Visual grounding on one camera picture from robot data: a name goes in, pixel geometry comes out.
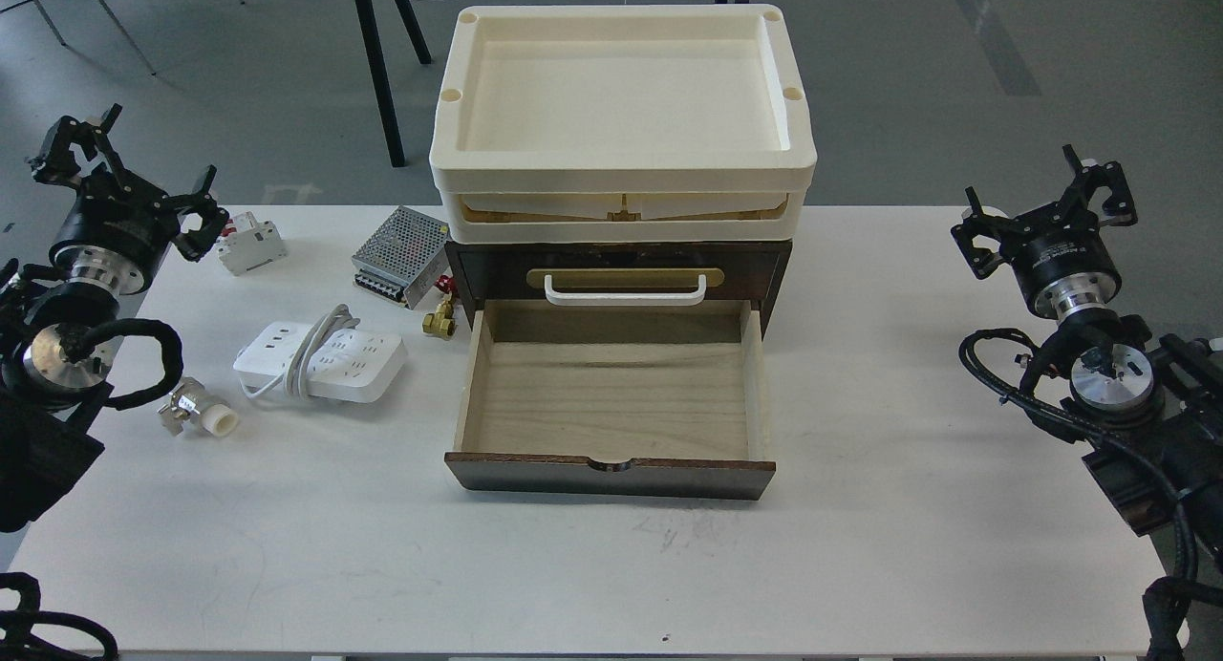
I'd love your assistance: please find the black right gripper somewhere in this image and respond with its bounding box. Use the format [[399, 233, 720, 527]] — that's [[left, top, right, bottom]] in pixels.
[[951, 144, 1139, 304]]

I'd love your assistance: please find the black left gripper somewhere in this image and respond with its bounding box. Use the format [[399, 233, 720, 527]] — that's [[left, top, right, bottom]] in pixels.
[[26, 104, 231, 274]]

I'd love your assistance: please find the white power strip with cable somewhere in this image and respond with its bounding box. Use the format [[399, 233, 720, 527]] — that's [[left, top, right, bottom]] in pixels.
[[232, 305, 407, 403]]

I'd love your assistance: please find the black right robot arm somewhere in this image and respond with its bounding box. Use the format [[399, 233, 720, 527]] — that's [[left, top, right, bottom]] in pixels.
[[951, 144, 1222, 660]]

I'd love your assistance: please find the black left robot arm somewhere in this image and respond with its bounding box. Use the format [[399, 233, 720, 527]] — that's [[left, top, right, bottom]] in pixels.
[[1, 104, 227, 532]]

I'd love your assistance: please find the dark wooden cabinet body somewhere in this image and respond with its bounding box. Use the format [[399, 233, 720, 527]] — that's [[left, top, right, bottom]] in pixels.
[[446, 242, 793, 346]]

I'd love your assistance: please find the metal and white pipe fitting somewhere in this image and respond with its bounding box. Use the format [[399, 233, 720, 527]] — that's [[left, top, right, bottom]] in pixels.
[[158, 375, 240, 437]]

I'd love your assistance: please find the metal mesh power supply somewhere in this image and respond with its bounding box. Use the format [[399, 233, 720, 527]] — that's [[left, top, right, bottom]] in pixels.
[[351, 204, 450, 308]]

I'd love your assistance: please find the black table leg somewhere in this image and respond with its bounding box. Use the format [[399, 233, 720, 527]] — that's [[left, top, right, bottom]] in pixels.
[[353, 0, 433, 168]]

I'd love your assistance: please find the brass valve fitting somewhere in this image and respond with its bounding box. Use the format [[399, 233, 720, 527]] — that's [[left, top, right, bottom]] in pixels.
[[422, 293, 456, 340]]

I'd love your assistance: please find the cream plastic stacked tray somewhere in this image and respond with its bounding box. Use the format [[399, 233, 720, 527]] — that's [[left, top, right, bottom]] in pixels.
[[429, 4, 817, 244]]

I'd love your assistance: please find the open wooden drawer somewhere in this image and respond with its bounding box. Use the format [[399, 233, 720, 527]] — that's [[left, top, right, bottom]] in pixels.
[[445, 301, 777, 501]]

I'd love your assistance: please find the white circuit breaker red switch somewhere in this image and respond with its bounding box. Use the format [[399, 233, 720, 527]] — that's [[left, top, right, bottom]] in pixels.
[[216, 211, 289, 275]]

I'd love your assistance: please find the white drawer handle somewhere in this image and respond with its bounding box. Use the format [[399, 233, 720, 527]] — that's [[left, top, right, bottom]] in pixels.
[[545, 273, 708, 306]]

